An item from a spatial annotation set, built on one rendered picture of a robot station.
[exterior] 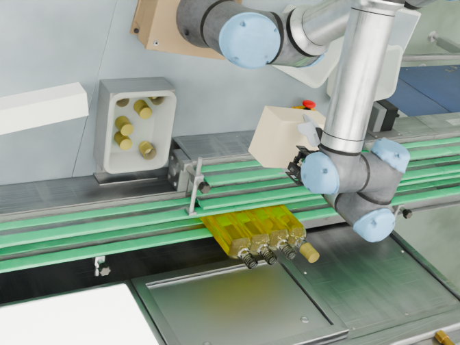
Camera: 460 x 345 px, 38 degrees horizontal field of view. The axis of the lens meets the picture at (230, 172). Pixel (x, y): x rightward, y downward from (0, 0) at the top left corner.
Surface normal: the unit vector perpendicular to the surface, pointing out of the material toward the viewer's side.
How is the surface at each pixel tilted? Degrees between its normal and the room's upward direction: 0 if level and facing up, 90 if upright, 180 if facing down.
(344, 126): 46
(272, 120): 90
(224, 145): 90
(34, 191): 90
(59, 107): 0
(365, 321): 90
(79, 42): 0
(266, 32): 7
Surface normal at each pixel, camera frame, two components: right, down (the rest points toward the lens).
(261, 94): 0.46, 0.52
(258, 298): 0.17, -0.85
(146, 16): -0.83, -0.04
